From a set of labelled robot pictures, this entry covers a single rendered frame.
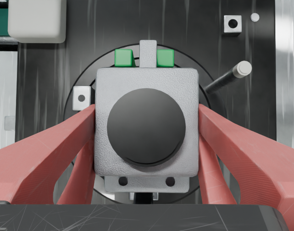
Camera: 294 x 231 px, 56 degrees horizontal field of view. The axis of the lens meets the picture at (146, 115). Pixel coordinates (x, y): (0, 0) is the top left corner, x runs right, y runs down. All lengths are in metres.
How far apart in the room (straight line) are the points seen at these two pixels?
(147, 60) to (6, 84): 0.22
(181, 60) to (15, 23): 0.15
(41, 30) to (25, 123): 0.08
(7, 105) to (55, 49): 0.10
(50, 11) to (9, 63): 0.11
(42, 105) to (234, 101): 0.18
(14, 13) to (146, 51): 0.15
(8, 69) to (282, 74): 0.29
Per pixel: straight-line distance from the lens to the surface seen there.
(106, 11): 0.28
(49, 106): 0.27
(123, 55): 0.19
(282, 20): 0.31
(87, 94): 0.23
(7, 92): 0.35
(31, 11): 0.27
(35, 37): 0.27
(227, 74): 0.18
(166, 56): 0.19
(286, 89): 0.30
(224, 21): 0.27
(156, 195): 0.23
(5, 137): 0.35
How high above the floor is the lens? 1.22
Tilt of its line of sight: 87 degrees down
